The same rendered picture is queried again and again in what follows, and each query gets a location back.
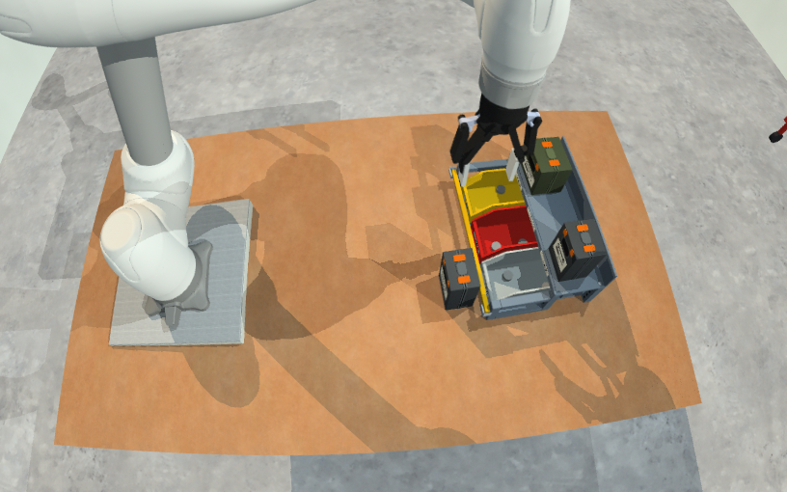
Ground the dark green tool case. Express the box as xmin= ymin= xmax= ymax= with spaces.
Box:
xmin=521 ymin=137 xmax=573 ymax=195

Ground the yellow long thin bar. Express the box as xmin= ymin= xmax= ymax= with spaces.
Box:
xmin=452 ymin=170 xmax=490 ymax=313

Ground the red bin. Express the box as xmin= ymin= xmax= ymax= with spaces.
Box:
xmin=472 ymin=205 xmax=538 ymax=263

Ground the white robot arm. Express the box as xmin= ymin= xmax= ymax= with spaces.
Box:
xmin=0 ymin=0 xmax=570 ymax=328

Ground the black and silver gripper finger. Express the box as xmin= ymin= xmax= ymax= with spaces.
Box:
xmin=449 ymin=114 xmax=501 ymax=187
xmin=505 ymin=109 xmax=542 ymax=181

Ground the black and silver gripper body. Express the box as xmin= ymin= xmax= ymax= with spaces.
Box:
xmin=475 ymin=93 xmax=529 ymax=136

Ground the grey open bin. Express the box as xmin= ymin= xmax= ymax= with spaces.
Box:
xmin=481 ymin=247 xmax=550 ymax=304

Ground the grey metal shelf rack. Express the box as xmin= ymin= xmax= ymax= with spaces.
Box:
xmin=469 ymin=136 xmax=617 ymax=320

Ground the yellow open bin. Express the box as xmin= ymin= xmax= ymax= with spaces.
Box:
xmin=462 ymin=169 xmax=525 ymax=223

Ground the black tool case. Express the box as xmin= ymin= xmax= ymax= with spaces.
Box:
xmin=549 ymin=219 xmax=607 ymax=282

